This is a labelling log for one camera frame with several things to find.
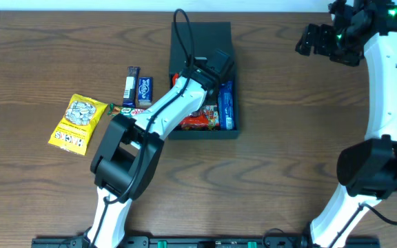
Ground long blue cookie pack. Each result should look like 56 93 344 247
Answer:
218 81 234 130

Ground dark green lidded box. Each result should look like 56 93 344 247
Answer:
168 22 240 140

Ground red snack bag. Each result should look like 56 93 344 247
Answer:
172 72 210 131

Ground Haribo candy bag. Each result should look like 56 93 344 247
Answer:
203 105 220 130

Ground blue Eclipse mint tin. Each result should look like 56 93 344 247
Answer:
137 77 153 106

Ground dark blue candy bar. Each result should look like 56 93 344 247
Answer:
122 66 140 107

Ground green red KitKat bar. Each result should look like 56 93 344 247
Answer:
108 103 145 117

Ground yellow snack bag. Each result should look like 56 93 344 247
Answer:
48 94 107 156

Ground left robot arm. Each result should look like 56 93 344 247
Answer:
85 50 234 247

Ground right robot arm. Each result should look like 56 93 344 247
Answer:
295 0 397 247

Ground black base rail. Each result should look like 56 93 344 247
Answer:
31 235 381 248

